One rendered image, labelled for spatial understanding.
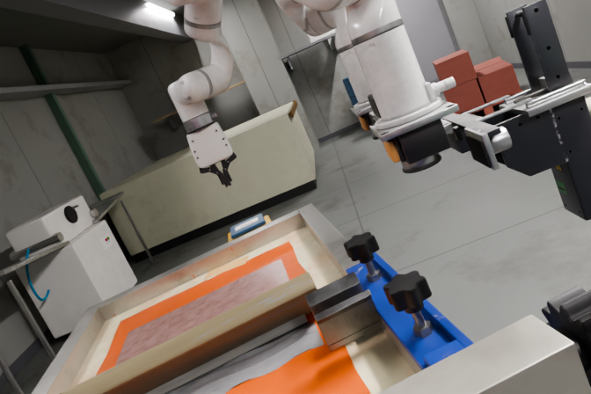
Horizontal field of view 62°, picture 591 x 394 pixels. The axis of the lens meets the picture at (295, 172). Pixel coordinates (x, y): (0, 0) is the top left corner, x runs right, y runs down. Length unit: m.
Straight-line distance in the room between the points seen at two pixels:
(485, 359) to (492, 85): 5.51
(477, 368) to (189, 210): 5.61
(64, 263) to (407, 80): 3.94
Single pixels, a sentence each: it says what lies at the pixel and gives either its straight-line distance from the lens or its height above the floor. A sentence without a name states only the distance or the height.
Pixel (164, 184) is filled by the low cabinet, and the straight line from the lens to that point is 5.93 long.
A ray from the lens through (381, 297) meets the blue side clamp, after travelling 0.63.
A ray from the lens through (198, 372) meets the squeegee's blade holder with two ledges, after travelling 0.76.
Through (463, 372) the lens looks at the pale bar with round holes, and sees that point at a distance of 0.41.
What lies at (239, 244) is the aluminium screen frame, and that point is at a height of 0.98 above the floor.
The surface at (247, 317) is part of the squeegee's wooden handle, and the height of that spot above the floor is 1.02.
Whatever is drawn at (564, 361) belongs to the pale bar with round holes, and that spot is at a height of 1.03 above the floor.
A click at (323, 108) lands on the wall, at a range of 8.79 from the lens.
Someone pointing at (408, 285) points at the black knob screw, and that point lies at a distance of 0.50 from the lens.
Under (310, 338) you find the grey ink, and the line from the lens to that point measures 0.70.
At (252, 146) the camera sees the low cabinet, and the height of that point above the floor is 0.74.
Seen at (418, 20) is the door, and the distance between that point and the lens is 8.94.
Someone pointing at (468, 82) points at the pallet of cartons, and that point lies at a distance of 5.84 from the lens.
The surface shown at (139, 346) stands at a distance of 0.99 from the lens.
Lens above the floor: 1.29
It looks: 10 degrees down
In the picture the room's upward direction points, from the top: 24 degrees counter-clockwise
